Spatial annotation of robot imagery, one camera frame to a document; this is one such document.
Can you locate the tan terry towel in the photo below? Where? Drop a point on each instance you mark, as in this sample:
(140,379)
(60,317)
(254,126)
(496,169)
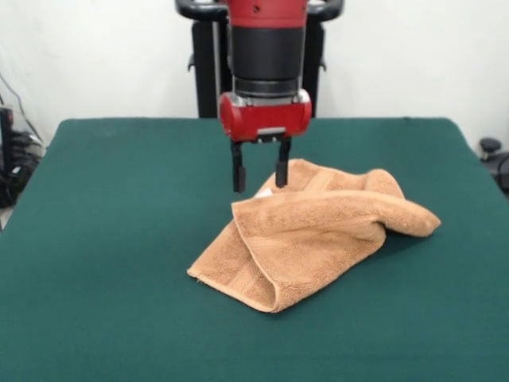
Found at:
(310,246)

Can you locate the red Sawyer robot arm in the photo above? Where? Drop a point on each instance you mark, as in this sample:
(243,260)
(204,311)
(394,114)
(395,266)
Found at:
(266,51)

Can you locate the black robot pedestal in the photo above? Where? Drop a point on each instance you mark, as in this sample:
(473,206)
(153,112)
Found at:
(203,79)

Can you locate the black equipment box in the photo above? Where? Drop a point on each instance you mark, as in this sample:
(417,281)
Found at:
(8,139)

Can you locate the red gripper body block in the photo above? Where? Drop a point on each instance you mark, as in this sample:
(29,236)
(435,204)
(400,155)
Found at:
(266,119)

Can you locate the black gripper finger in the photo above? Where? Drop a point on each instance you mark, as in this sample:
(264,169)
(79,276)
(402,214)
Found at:
(239,175)
(282,171)

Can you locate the dark green table cloth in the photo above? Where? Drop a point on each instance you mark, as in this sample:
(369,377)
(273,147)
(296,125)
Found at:
(99,199)

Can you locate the grey black office chair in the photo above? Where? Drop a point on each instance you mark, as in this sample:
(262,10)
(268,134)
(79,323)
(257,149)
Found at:
(490,145)

